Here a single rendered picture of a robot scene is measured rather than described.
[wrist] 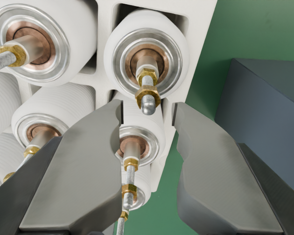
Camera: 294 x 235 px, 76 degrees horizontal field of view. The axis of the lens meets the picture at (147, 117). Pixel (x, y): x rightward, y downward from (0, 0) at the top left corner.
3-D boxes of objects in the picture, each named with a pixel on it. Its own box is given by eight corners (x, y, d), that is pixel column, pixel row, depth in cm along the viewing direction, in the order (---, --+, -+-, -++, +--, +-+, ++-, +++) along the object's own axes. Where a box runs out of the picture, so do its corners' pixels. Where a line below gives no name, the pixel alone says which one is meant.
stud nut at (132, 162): (121, 164, 24) (121, 169, 24) (127, 156, 23) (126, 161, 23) (135, 169, 25) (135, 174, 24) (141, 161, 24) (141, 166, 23)
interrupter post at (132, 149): (121, 148, 27) (119, 166, 24) (128, 136, 26) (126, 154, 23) (136, 154, 28) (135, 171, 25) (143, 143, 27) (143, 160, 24)
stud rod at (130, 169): (127, 155, 26) (121, 208, 19) (130, 150, 25) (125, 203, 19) (133, 157, 26) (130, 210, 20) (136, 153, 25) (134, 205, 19)
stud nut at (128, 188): (118, 190, 21) (117, 197, 20) (124, 181, 20) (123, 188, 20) (134, 195, 22) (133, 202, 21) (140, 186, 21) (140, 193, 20)
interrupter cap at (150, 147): (98, 154, 28) (97, 157, 27) (118, 115, 24) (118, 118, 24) (143, 170, 30) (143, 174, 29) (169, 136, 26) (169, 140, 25)
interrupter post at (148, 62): (160, 57, 20) (163, 67, 17) (154, 78, 21) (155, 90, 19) (139, 51, 20) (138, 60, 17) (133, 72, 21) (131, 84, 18)
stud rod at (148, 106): (140, 68, 19) (138, 106, 12) (150, 65, 19) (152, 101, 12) (144, 77, 19) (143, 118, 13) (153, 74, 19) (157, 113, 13)
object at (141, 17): (178, 16, 34) (207, 33, 19) (161, 66, 39) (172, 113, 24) (126, -2, 32) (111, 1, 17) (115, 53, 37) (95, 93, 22)
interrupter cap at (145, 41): (192, 40, 19) (194, 41, 19) (167, 102, 23) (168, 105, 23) (120, 16, 18) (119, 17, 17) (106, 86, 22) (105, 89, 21)
